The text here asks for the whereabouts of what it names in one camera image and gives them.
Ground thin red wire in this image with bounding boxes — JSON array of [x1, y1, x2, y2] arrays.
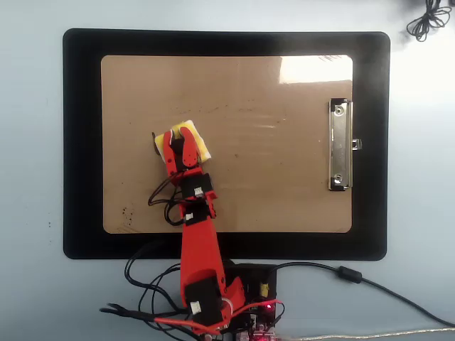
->
[[154, 300, 285, 332]]

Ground black robot base with electronics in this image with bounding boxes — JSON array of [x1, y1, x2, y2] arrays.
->
[[227, 263, 279, 341]]

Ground brown clipboard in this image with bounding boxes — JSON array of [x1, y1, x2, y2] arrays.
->
[[100, 54, 354, 234]]

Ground yellow sponge with black knob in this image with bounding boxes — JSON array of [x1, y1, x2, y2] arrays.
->
[[154, 119, 213, 165]]

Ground silver braided usb cable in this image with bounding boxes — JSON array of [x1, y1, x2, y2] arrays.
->
[[280, 328, 455, 341]]

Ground black servo cables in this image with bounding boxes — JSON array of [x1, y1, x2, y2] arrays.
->
[[100, 175, 200, 337]]

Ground black mat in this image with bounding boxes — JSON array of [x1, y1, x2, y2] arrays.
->
[[63, 28, 391, 261]]

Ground black coiled cable bundle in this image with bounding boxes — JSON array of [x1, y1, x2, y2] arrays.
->
[[406, 0, 453, 43]]

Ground metal clipboard clip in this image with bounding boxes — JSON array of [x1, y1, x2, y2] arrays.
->
[[327, 97, 363, 192]]

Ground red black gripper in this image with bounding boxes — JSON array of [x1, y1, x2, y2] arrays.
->
[[161, 126, 215, 200]]

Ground black power cable with ferrite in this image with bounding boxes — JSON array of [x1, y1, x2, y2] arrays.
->
[[275, 261, 455, 328]]

